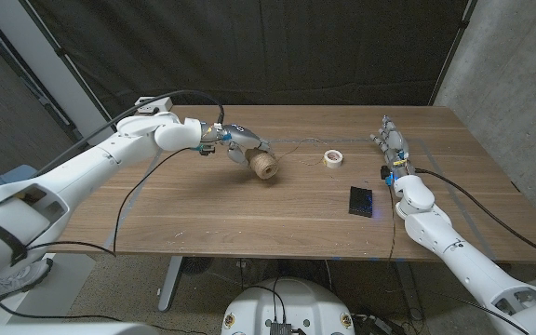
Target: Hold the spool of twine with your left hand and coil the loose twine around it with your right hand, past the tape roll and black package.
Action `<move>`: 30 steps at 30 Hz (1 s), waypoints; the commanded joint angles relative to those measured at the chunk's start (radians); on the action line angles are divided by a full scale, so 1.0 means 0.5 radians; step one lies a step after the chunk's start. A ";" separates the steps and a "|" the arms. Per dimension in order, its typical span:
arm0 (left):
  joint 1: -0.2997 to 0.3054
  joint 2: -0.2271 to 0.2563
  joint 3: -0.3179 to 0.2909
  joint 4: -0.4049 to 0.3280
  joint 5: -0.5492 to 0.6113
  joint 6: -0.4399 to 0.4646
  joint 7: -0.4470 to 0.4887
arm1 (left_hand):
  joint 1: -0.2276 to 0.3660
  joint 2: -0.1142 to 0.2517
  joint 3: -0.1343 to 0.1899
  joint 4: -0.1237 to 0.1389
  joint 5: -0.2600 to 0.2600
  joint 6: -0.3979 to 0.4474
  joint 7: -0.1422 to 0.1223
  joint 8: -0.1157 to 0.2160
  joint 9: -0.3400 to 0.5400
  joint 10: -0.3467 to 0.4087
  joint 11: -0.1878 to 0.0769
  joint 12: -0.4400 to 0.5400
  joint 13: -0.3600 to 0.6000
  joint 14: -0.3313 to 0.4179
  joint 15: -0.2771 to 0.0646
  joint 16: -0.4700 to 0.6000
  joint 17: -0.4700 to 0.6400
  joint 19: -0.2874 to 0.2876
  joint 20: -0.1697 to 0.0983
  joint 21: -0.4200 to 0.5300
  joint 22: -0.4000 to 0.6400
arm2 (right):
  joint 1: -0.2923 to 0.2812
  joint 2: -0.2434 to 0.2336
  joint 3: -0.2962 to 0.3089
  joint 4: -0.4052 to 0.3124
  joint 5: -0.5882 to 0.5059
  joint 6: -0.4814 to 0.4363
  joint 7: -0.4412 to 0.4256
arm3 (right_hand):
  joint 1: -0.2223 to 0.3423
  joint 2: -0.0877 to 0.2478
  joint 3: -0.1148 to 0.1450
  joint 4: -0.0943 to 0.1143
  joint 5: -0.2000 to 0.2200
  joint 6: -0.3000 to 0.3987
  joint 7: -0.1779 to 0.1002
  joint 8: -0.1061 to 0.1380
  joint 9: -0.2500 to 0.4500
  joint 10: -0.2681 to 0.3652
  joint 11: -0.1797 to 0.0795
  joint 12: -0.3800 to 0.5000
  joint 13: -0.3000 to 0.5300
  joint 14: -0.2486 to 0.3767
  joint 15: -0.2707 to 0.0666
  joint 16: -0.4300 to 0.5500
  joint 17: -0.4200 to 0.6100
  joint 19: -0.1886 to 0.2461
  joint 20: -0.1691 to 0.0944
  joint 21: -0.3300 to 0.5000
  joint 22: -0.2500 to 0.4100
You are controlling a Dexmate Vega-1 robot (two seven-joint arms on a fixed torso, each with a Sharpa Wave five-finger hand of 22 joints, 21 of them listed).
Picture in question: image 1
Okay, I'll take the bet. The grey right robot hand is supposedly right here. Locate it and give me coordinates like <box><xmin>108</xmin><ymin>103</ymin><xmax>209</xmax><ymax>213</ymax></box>
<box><xmin>368</xmin><ymin>114</ymin><xmax>409</xmax><ymax>167</ymax></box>

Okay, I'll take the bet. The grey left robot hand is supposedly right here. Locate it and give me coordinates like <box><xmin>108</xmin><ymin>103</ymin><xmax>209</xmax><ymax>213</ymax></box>
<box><xmin>222</xmin><ymin>123</ymin><xmax>275</xmax><ymax>165</ymax></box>

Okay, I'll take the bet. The jute twine spool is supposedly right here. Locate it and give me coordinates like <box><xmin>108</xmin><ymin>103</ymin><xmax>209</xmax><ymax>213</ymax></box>
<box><xmin>244</xmin><ymin>148</ymin><xmax>280</xmax><ymax>181</ymax></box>

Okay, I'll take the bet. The jute twine strand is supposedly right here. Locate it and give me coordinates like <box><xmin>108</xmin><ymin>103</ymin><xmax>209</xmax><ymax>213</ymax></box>
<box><xmin>275</xmin><ymin>137</ymin><xmax>332</xmax><ymax>167</ymax></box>

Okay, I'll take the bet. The grey tape marking strip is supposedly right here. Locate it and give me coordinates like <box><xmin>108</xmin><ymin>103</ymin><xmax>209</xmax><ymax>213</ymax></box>
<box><xmin>267</xmin><ymin>137</ymin><xmax>425</xmax><ymax>144</ymax></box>
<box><xmin>416</xmin><ymin>138</ymin><xmax>500</xmax><ymax>261</ymax></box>
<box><xmin>101</xmin><ymin>148</ymin><xmax>162</xmax><ymax>252</ymax></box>

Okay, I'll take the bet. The black package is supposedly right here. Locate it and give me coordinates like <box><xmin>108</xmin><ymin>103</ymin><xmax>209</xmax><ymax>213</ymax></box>
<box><xmin>348</xmin><ymin>185</ymin><xmax>374</xmax><ymax>219</ymax></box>

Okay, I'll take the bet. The white tape roll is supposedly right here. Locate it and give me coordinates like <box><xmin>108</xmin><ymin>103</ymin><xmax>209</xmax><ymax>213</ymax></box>
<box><xmin>322</xmin><ymin>149</ymin><xmax>344</xmax><ymax>169</ymax></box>

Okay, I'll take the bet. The black backdrop curtain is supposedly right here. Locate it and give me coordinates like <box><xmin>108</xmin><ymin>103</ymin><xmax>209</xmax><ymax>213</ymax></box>
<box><xmin>28</xmin><ymin>0</ymin><xmax>472</xmax><ymax>115</ymax></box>

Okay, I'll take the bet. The white power strip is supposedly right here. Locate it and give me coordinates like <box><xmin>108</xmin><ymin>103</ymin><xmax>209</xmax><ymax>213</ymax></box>
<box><xmin>135</xmin><ymin>96</ymin><xmax>174</xmax><ymax>115</ymax></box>

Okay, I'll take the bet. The black backdrop stand pole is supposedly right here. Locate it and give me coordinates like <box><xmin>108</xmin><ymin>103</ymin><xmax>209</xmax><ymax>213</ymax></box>
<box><xmin>428</xmin><ymin>0</ymin><xmax>477</xmax><ymax>106</ymax></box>
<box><xmin>25</xmin><ymin>0</ymin><xmax>111</xmax><ymax>120</ymax></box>

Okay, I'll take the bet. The dark round ribbed object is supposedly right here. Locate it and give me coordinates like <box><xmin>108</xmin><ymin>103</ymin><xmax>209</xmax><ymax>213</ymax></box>
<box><xmin>177</xmin><ymin>255</ymin><xmax>213</xmax><ymax>278</ymax></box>

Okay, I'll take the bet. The grey metal table leg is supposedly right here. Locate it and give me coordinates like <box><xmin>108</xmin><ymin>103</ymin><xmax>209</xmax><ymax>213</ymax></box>
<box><xmin>157</xmin><ymin>255</ymin><xmax>185</xmax><ymax>313</ymax></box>
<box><xmin>393</xmin><ymin>260</ymin><xmax>425</xmax><ymax>322</ymax></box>

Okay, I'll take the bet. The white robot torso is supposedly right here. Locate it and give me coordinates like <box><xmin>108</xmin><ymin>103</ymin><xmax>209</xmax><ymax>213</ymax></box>
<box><xmin>221</xmin><ymin>277</ymin><xmax>356</xmax><ymax>335</ymax></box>

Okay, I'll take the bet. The grey sneaker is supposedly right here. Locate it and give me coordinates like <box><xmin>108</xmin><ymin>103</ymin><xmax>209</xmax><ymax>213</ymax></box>
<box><xmin>0</xmin><ymin>258</ymin><xmax>55</xmax><ymax>306</ymax></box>

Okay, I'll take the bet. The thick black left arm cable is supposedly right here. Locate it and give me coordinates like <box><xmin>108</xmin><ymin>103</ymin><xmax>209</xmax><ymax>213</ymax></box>
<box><xmin>34</xmin><ymin>89</ymin><xmax>226</xmax><ymax>176</ymax></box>

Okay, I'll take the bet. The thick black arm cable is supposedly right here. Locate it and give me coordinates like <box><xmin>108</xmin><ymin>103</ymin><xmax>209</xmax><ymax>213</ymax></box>
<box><xmin>34</xmin><ymin>89</ymin><xmax>226</xmax><ymax>176</ymax></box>
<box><xmin>413</xmin><ymin>167</ymin><xmax>536</xmax><ymax>265</ymax></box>

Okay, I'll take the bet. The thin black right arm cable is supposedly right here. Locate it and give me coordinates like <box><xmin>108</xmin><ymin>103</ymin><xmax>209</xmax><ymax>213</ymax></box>
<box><xmin>386</xmin><ymin>183</ymin><xmax>397</xmax><ymax>264</ymax></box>

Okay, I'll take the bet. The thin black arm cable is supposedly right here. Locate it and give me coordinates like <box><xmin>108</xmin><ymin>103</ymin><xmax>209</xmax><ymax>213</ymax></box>
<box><xmin>0</xmin><ymin>147</ymin><xmax>208</xmax><ymax>335</ymax></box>
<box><xmin>386</xmin><ymin>183</ymin><xmax>397</xmax><ymax>264</ymax></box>

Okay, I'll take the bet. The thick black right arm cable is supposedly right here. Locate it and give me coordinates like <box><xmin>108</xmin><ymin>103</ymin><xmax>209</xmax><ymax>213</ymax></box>
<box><xmin>413</xmin><ymin>167</ymin><xmax>536</xmax><ymax>265</ymax></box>

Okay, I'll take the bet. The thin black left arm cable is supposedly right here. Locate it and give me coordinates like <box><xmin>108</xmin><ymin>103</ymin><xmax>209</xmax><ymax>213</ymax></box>
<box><xmin>0</xmin><ymin>147</ymin><xmax>208</xmax><ymax>335</ymax></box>

